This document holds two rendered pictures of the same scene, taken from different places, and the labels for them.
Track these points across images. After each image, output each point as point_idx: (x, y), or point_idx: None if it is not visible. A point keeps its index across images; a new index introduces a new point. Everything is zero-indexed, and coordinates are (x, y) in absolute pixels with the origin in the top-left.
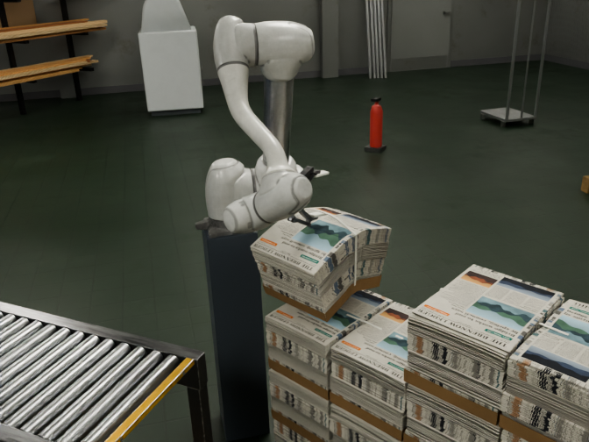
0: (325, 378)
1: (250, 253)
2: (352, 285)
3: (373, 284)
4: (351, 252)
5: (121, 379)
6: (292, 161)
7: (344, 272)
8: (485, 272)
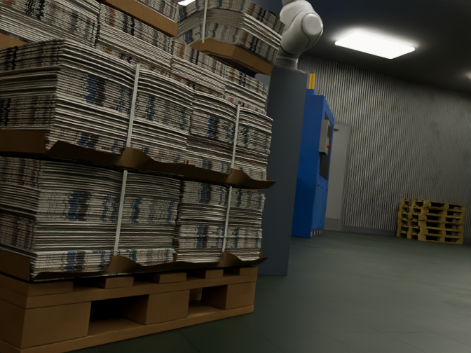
0: None
1: (266, 84)
2: (200, 41)
3: (224, 51)
4: (200, 9)
5: None
6: (296, 1)
7: (194, 26)
8: None
